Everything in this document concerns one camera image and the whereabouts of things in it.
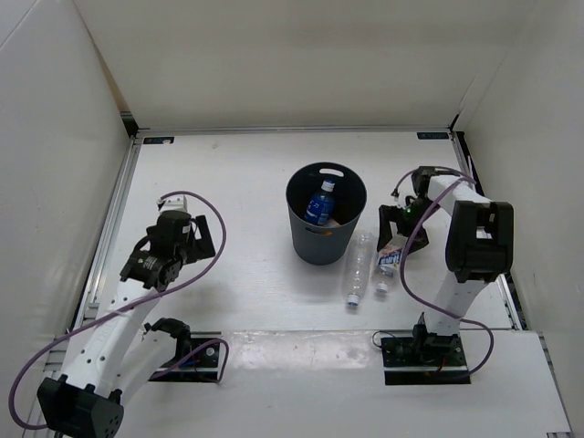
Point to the left blue corner label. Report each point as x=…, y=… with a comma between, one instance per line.
x=158, y=140

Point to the blue corner label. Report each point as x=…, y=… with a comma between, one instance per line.
x=432, y=135
x=158, y=140

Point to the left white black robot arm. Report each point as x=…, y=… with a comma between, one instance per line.
x=124, y=351

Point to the left aluminium frame rail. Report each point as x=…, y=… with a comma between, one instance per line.
x=89, y=301

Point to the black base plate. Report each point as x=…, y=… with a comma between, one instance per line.
x=203, y=367
x=403, y=365

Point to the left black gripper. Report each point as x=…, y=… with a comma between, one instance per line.
x=201, y=248

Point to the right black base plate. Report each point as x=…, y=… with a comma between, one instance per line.
x=403, y=365

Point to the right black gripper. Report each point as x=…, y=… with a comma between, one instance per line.
x=390, y=213

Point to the white label clear bottle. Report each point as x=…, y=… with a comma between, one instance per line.
x=387, y=267

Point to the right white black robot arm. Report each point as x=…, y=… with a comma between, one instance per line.
x=478, y=249

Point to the right blue corner label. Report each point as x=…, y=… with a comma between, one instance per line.
x=432, y=135

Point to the dark grey plastic bin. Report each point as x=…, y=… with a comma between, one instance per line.
x=322, y=245

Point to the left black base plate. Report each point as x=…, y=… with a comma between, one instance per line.
x=203, y=367

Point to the right aluminium frame rail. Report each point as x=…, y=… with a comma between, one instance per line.
x=509, y=291

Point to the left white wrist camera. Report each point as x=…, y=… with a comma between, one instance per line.
x=172, y=203

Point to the aluminium frame rail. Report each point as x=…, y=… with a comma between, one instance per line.
x=509, y=291
x=89, y=301

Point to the clear unlabelled plastic bottle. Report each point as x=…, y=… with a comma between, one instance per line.
x=356, y=274

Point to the blue label plastic bottle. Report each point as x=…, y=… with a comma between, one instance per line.
x=321, y=204

